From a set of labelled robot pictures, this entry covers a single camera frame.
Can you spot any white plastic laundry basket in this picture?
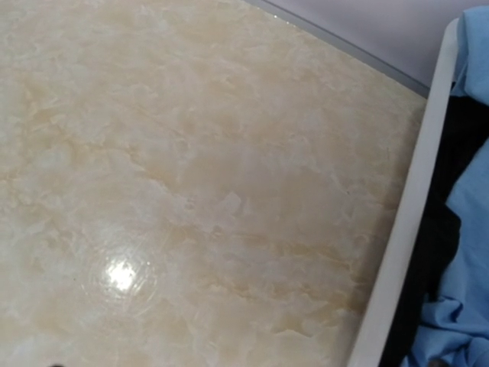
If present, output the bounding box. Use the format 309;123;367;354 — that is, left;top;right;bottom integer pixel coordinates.
345;18;459;367

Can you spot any light blue long sleeve shirt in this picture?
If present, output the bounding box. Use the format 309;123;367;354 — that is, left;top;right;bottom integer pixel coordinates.
399;6;488;366

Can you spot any black shirt in basket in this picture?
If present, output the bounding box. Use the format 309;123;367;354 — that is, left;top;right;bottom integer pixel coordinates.
380;96;488;366

